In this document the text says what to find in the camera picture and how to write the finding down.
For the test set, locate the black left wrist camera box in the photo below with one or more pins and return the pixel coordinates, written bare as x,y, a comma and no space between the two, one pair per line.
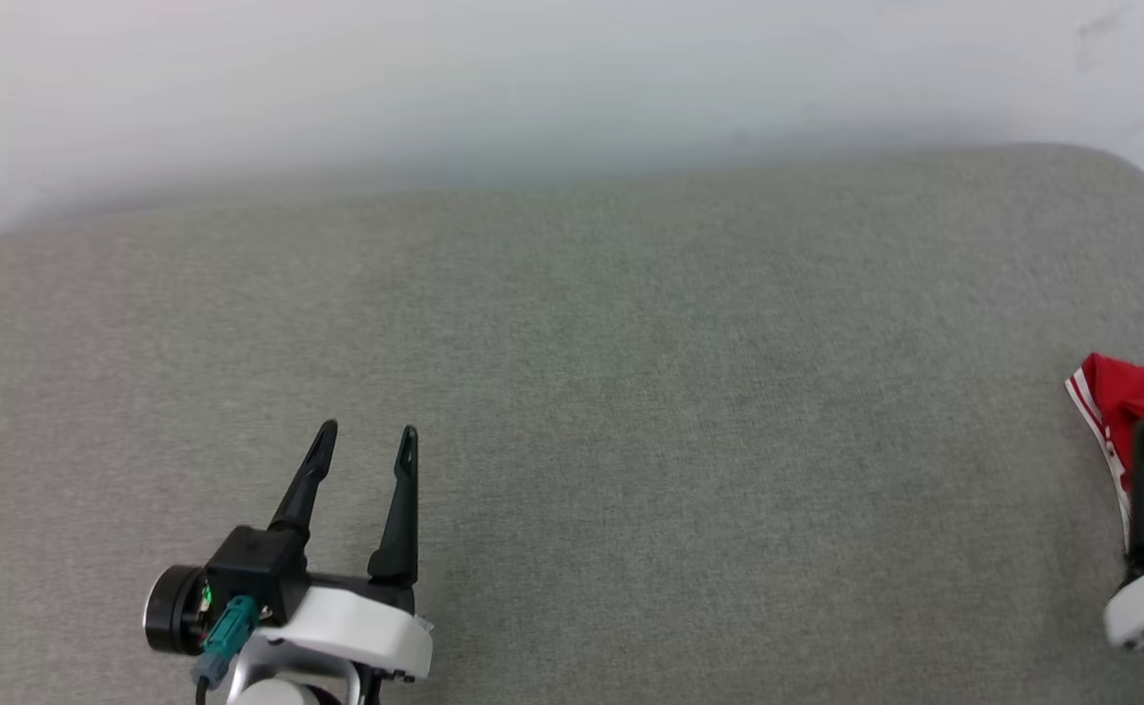
257,573

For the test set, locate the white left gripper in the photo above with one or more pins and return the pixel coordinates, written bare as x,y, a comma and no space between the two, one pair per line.
357,627

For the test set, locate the black round left gripper motor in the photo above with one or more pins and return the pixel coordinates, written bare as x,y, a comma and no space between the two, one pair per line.
172,609

